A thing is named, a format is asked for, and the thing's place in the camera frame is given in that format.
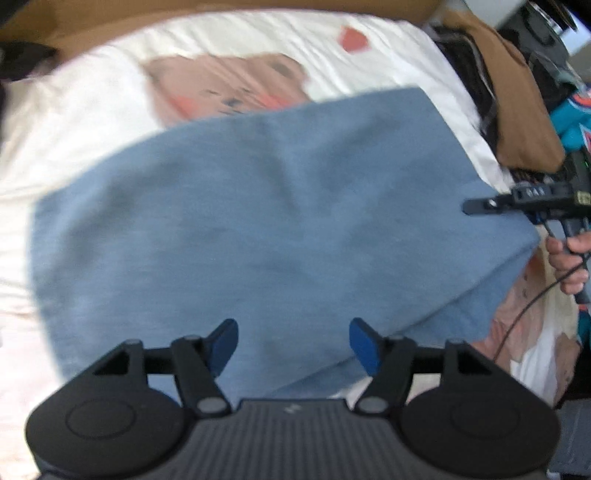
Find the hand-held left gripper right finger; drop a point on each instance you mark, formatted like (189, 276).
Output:
(364, 345)

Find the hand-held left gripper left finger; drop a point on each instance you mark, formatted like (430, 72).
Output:
(224, 345)

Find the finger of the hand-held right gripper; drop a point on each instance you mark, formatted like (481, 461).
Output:
(485, 205)

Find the light blue denim pants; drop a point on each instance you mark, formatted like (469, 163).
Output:
(277, 221)

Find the black clothes pile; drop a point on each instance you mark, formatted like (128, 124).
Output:
(23, 57)

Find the person's right hand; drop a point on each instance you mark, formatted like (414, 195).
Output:
(561, 263)

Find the teal printed blanket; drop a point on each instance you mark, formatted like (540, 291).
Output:
(575, 120)

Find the brown folded garment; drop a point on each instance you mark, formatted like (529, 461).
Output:
(517, 106)

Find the dark patterned garment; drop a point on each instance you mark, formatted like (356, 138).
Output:
(480, 83)

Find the black bag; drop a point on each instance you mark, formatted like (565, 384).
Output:
(540, 50)

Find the cream bear print bed sheet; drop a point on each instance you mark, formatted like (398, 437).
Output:
(92, 115)

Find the flattened cardboard sheet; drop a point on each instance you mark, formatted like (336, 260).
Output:
(184, 14)

